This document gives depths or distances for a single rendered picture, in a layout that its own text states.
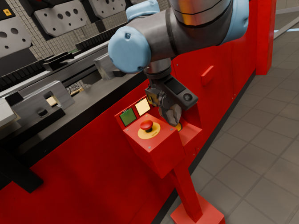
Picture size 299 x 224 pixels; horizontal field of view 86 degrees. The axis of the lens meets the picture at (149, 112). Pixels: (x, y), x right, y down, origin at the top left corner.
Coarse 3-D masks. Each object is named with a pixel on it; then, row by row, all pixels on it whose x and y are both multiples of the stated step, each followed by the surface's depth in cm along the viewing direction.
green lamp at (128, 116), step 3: (126, 111) 51; (129, 111) 52; (132, 111) 53; (123, 114) 51; (126, 114) 52; (129, 114) 52; (132, 114) 53; (123, 117) 51; (126, 117) 52; (129, 117) 53; (132, 117) 53; (135, 117) 54; (123, 120) 52; (126, 120) 52; (129, 120) 53; (132, 120) 54; (126, 123) 53
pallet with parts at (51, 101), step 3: (75, 84) 347; (78, 84) 354; (69, 87) 352; (75, 87) 350; (78, 87) 356; (72, 90) 350; (75, 90) 353; (81, 90) 354; (69, 93) 347; (72, 93) 346; (75, 93) 377; (48, 99) 371; (51, 99) 363; (48, 102) 350; (51, 102) 343; (54, 102) 335; (51, 105) 330; (54, 105) 360
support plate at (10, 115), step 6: (0, 102) 44; (6, 102) 41; (0, 108) 37; (6, 108) 35; (0, 114) 32; (6, 114) 31; (12, 114) 30; (0, 120) 29; (6, 120) 29; (0, 126) 29
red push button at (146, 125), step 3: (147, 120) 47; (150, 120) 47; (141, 123) 47; (144, 123) 47; (147, 123) 46; (150, 123) 46; (141, 126) 46; (144, 126) 46; (147, 126) 45; (150, 126) 45; (144, 129) 46; (147, 129) 46; (150, 129) 47; (147, 132) 47
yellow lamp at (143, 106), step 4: (144, 100) 54; (136, 104) 53; (140, 104) 54; (144, 104) 55; (148, 104) 56; (140, 108) 54; (144, 108) 55; (148, 108) 56; (140, 112) 55; (144, 112) 56
